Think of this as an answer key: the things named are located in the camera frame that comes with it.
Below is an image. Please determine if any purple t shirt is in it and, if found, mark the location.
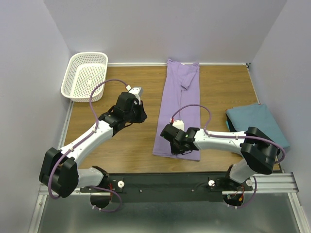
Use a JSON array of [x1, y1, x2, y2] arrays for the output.
[[152, 59, 201, 162]]

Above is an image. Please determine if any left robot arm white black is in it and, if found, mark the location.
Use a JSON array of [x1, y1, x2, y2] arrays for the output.
[[39, 87, 147, 198]]

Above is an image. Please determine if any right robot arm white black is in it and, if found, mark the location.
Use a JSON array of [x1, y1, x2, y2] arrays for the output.
[[160, 123, 284, 183]]

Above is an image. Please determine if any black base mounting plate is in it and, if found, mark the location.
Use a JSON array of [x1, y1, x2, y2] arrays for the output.
[[80, 172, 253, 208]]

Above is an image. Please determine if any white plastic laundry basket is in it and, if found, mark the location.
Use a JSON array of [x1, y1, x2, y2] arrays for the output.
[[60, 52, 108, 102]]

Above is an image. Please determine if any folded teal t shirt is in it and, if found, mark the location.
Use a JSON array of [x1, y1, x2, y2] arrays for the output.
[[225, 103, 290, 152]]

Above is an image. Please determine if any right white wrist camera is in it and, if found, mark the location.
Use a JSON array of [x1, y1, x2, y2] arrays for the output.
[[171, 120, 184, 131]]

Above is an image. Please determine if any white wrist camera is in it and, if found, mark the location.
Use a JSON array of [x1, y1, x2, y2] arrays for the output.
[[125, 85, 143, 105], [171, 120, 184, 131]]

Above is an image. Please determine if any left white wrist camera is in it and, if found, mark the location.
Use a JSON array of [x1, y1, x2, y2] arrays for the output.
[[125, 85, 143, 105]]

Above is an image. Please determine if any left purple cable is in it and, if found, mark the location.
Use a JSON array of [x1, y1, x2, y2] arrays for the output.
[[48, 79, 133, 212]]

